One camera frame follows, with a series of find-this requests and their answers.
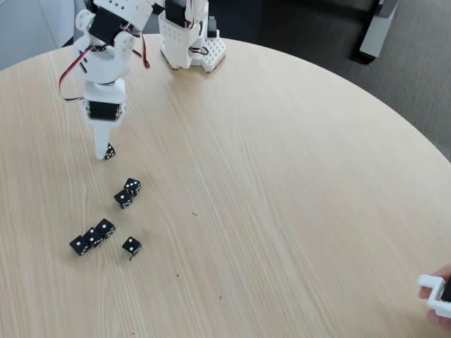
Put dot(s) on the black dice showing one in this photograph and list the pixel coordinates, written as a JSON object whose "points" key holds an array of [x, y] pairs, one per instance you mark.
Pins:
{"points": [[105, 228], [80, 245]]}

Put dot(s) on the grey desk leg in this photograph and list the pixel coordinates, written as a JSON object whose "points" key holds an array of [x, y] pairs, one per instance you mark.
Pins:
{"points": [[375, 31]]}

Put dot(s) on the black dice showing six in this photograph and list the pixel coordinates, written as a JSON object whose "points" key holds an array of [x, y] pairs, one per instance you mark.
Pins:
{"points": [[110, 152]]}

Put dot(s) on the dark grey office chair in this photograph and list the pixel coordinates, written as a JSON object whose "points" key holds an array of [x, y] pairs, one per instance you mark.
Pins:
{"points": [[149, 26]]}

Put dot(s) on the black dice showing three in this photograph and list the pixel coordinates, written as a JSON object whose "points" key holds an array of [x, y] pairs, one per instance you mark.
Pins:
{"points": [[132, 186]]}

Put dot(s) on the person's hand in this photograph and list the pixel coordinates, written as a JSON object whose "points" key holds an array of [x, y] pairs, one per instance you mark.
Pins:
{"points": [[440, 321]]}

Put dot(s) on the white cabinet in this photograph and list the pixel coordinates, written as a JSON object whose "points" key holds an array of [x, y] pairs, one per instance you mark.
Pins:
{"points": [[28, 28]]}

